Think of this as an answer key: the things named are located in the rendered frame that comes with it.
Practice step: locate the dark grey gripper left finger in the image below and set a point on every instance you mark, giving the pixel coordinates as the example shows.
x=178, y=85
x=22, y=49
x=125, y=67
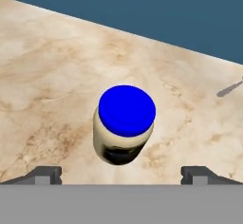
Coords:
x=44, y=174

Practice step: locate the blue-lidded mayonnaise jar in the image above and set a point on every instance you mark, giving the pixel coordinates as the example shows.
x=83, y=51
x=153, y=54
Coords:
x=125, y=120

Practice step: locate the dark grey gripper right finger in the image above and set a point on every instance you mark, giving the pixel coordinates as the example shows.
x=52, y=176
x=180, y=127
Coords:
x=199, y=174

